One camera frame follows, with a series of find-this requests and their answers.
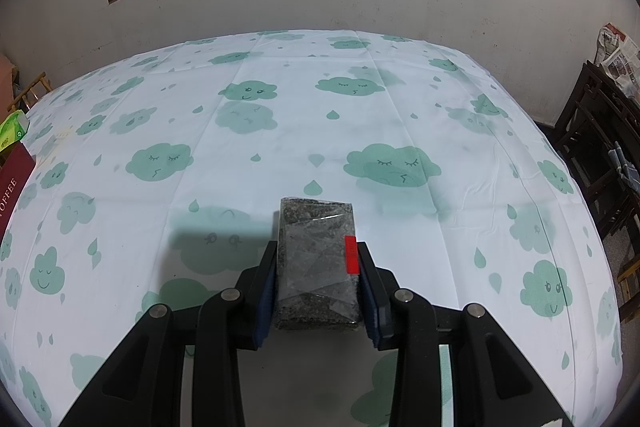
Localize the pink cardboard box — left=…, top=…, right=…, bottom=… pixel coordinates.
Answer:
left=0, top=52, right=18, bottom=112

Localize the wooden stool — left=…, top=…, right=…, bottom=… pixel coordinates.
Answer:
left=617, top=252, right=640, bottom=308

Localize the green tissue pack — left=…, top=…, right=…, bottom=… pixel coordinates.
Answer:
left=0, top=109, right=31, bottom=152

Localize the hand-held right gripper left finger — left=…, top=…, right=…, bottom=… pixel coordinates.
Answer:
left=60, top=239, right=278, bottom=427

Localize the blue cloth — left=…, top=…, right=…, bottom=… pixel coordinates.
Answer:
left=606, top=144, right=640, bottom=192

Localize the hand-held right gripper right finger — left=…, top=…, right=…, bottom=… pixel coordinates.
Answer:
left=357, top=241, right=566, bottom=427

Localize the red tin box gold inside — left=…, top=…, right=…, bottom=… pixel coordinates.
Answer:
left=0, top=141, right=37, bottom=242

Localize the dark wooden shelf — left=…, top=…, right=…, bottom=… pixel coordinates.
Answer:
left=552, top=61, right=640, bottom=243

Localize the cloud print tablecloth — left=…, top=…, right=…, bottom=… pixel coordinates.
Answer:
left=0, top=29, right=623, bottom=427

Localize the dark sesame bar packet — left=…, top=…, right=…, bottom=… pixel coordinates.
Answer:
left=272, top=196, right=363, bottom=333

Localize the stack of newspapers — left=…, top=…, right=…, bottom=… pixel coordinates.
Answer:
left=594, top=23, right=640, bottom=102

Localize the bamboo chair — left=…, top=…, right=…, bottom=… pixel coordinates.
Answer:
left=10, top=72, right=53, bottom=112

